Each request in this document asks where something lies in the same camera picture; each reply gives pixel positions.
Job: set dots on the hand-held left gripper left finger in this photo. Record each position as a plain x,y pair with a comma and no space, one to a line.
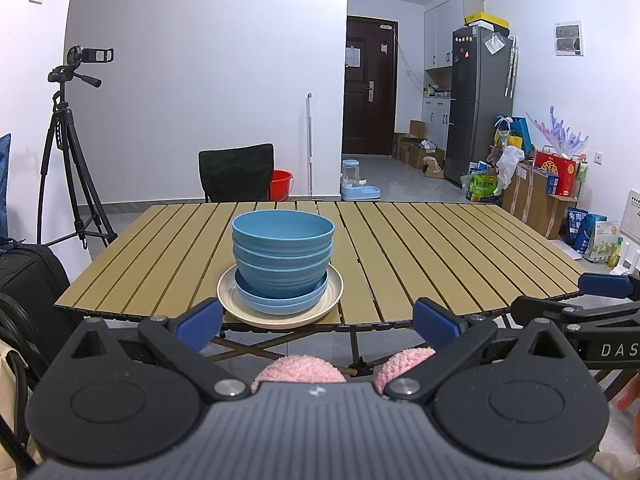
197,322

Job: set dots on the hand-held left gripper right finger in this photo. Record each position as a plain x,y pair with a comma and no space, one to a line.
437,322

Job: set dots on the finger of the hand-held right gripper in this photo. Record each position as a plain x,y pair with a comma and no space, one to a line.
607,285
530,307

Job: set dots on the small blue shallow plate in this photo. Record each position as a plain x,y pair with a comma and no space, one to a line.
250,296

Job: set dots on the cream ribbed plate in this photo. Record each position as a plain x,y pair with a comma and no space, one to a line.
280,322

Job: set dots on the large blue shallow plate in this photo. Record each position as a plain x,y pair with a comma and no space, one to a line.
280,311

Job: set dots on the blue ribbed bowl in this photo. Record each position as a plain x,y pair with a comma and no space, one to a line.
282,282
282,261
282,232

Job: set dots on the person's right hand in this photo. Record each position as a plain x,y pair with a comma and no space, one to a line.
632,392

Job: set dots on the brown wooden chair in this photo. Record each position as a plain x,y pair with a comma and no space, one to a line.
610,385

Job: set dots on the white green bag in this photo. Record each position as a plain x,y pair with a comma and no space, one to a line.
605,242

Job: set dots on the pink fuzzy slipper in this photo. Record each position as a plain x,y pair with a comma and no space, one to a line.
400,365
300,372

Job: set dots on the white appliance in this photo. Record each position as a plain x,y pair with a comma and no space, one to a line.
631,232

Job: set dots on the blue pet food bag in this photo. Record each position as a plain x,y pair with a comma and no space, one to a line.
582,230

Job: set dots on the large taped cardboard box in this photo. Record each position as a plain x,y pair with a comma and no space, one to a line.
530,205

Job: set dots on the red gift box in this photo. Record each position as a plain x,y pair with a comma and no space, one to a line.
557,174

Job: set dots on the green pet food bag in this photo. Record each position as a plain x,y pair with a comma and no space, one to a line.
483,187

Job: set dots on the white plastic bag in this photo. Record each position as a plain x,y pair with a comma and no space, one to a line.
510,167

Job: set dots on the black folding chair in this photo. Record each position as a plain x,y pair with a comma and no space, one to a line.
235,172

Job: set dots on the blue pet water dispenser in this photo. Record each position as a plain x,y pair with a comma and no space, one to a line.
357,185

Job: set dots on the purple coral decoration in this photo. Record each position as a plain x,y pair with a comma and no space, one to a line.
557,132

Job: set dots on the red plastic bucket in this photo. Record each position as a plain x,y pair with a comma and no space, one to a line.
282,186

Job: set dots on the open cardboard box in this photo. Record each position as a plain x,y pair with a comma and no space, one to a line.
427,156

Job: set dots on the black suitcase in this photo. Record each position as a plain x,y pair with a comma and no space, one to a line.
30,290

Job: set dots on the blue gift bag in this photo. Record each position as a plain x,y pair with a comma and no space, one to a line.
520,132

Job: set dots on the brown cardboard box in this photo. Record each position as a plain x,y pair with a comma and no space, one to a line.
402,145

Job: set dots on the white lower cabinet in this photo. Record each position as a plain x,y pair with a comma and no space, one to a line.
436,122

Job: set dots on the white cabinet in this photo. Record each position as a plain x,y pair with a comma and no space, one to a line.
442,35
436,122

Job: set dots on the grey refrigerator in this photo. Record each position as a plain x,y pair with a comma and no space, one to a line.
475,110

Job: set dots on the blue fabric bag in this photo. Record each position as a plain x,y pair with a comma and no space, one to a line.
5,195

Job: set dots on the dark wooden door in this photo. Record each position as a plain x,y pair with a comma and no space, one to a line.
367,90

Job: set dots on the white upper cabinet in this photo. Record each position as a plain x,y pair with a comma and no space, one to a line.
442,35

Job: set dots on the yellow box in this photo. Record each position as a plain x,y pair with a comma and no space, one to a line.
486,20

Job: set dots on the black camera tripod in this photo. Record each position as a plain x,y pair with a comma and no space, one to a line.
62,125

